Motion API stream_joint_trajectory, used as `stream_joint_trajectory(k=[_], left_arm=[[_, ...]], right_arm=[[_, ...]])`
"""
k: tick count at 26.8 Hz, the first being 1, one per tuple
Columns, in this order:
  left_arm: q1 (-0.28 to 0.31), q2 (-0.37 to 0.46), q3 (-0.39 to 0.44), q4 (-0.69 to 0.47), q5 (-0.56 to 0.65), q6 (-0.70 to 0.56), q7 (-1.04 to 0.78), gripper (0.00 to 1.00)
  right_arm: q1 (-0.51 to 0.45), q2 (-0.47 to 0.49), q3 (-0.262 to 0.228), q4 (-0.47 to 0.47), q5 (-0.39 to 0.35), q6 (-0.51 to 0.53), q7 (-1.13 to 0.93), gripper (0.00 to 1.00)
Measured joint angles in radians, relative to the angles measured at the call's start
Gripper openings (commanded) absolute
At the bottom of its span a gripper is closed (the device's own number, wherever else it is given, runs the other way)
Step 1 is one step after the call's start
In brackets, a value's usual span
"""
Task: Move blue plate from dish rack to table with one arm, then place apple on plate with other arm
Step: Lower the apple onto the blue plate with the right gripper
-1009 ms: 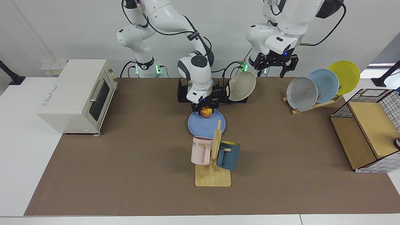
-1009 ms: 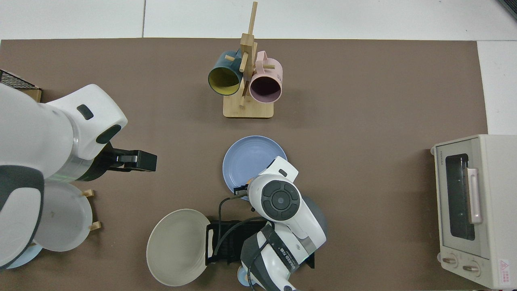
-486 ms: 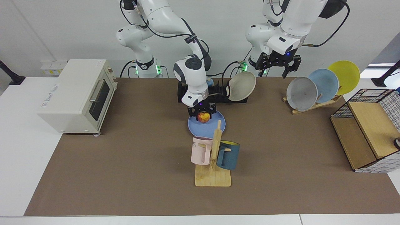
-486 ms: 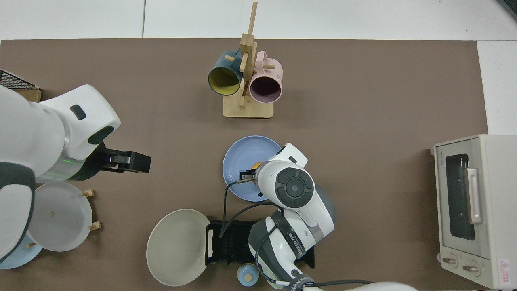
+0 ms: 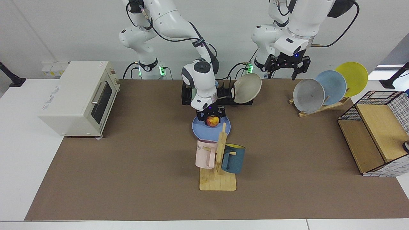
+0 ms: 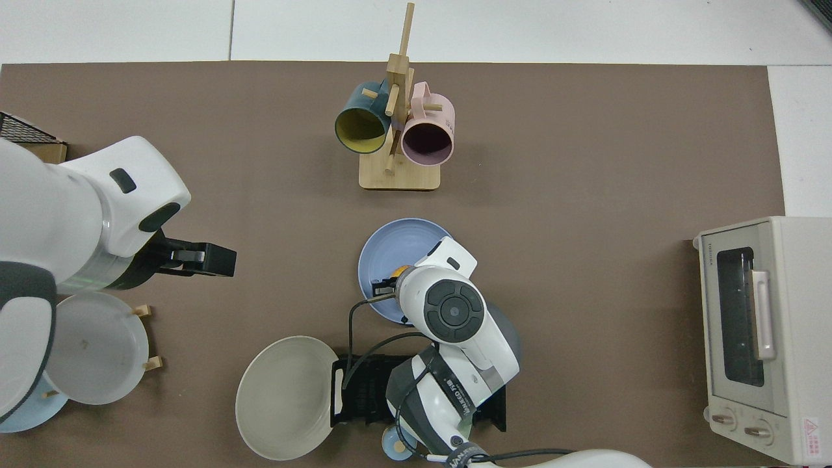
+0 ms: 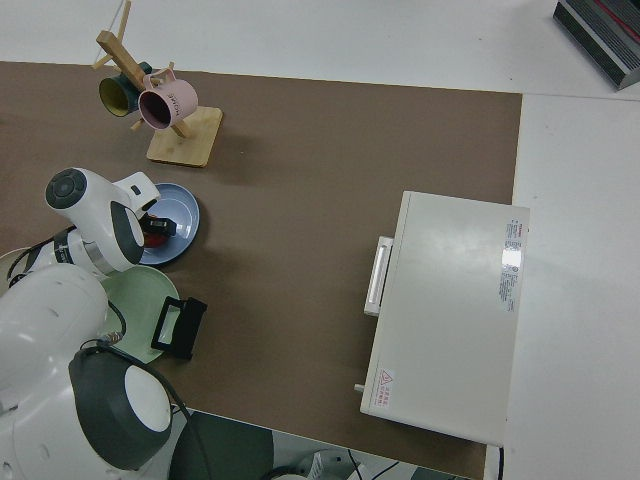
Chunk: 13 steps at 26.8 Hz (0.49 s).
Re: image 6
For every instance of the red yellow apple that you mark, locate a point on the red yellow apple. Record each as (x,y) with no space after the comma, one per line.
(401,270)

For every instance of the black dish rack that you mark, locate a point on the black dish rack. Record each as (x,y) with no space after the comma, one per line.
(364,396)

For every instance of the wooden plate rack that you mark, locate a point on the wooden plate rack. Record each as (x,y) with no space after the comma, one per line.
(153,363)

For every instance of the grey plate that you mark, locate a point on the grey plate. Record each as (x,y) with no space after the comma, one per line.
(97,351)

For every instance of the beige plate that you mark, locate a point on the beige plate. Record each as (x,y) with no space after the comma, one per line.
(286,396)

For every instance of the light blue plate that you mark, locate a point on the light blue plate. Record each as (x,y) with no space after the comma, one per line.
(26,416)

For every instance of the wooden cup stand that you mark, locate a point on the wooden cup stand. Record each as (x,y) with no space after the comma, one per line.
(400,175)

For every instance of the pink cup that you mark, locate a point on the pink cup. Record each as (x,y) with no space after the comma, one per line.
(429,140)

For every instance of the dark blue cup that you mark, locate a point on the dark blue cup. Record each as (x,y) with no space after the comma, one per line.
(357,127)

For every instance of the small blue round thing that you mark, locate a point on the small blue round thing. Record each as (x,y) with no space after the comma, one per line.
(393,445)

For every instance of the brown table cloth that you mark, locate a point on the brown table cloth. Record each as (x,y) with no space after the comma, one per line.
(585,162)

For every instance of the pale toaster oven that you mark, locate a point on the pale toaster oven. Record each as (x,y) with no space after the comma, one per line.
(793,338)

